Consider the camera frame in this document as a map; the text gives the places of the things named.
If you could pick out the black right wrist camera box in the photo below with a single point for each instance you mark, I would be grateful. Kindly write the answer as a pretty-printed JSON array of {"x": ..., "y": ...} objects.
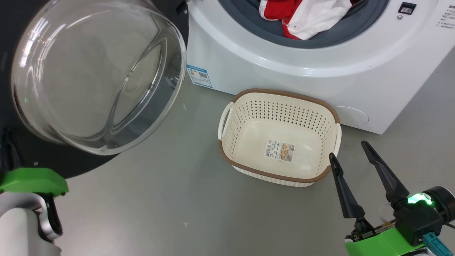
[{"x": 416, "y": 220}]

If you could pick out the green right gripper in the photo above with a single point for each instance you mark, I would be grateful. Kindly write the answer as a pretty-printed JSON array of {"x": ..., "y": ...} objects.
[{"x": 380, "y": 245}]

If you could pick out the white barcode product label sticker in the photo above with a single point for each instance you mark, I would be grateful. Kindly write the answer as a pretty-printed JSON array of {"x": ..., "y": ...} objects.
[{"x": 279, "y": 150}]

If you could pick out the white front-load washing machine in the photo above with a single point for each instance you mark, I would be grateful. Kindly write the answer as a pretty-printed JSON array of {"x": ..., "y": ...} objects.
[{"x": 256, "y": 53}]

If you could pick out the blue energy label sticker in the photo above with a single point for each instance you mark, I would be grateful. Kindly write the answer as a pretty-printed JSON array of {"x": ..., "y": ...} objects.
[{"x": 199, "y": 76}]

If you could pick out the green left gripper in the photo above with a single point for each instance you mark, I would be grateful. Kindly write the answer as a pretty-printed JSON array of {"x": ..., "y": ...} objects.
[{"x": 32, "y": 181}]

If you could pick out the black washer door glass bowl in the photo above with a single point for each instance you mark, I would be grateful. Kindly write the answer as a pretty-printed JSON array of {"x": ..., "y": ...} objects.
[{"x": 96, "y": 78}]

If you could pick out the red and white garment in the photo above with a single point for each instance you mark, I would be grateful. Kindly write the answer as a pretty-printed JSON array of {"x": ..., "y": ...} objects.
[{"x": 312, "y": 17}]

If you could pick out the cream basket brown rim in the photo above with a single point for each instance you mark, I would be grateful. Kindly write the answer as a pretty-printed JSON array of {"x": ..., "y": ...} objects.
[{"x": 256, "y": 149}]

